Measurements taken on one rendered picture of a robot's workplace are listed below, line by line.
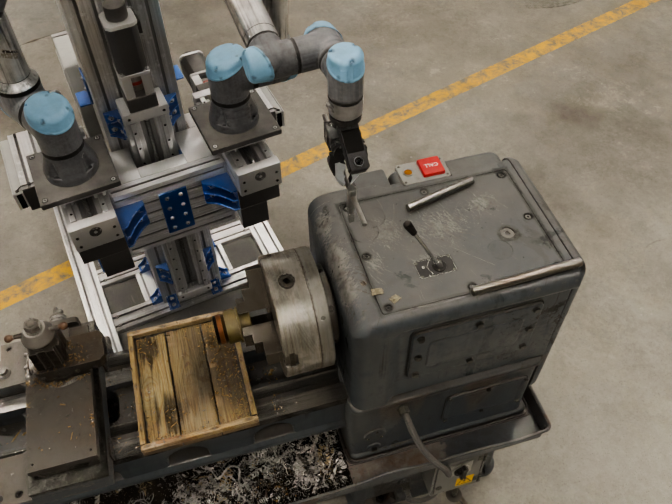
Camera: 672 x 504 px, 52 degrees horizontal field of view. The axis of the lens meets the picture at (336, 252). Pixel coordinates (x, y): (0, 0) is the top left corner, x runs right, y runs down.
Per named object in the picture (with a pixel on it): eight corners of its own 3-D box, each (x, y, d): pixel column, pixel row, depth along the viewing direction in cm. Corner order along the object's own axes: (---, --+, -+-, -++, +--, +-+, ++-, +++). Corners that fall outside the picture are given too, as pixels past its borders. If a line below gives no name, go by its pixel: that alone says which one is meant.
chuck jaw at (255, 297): (279, 299, 178) (270, 255, 176) (282, 304, 174) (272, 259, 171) (237, 309, 177) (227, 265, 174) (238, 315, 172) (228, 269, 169)
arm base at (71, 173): (40, 159, 201) (28, 133, 193) (92, 144, 205) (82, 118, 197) (50, 193, 192) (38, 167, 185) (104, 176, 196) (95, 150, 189)
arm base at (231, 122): (202, 110, 214) (197, 84, 207) (248, 96, 218) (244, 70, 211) (219, 140, 206) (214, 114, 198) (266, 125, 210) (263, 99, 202)
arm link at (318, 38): (285, 25, 147) (303, 54, 140) (334, 13, 149) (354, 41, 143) (287, 56, 153) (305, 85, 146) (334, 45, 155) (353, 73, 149)
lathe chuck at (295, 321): (292, 288, 199) (288, 224, 173) (321, 387, 183) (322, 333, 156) (261, 295, 198) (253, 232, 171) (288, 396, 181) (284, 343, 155)
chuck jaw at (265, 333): (285, 315, 173) (296, 350, 164) (286, 328, 176) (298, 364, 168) (241, 326, 171) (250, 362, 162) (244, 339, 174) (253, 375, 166)
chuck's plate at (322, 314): (304, 285, 200) (302, 221, 174) (334, 384, 183) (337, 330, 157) (292, 288, 199) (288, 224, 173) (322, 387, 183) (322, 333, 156)
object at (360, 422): (453, 367, 289) (487, 233, 221) (501, 475, 260) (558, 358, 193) (314, 405, 279) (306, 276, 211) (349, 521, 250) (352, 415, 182)
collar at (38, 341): (54, 318, 171) (50, 311, 169) (55, 345, 167) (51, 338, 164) (21, 326, 170) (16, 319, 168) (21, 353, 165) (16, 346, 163)
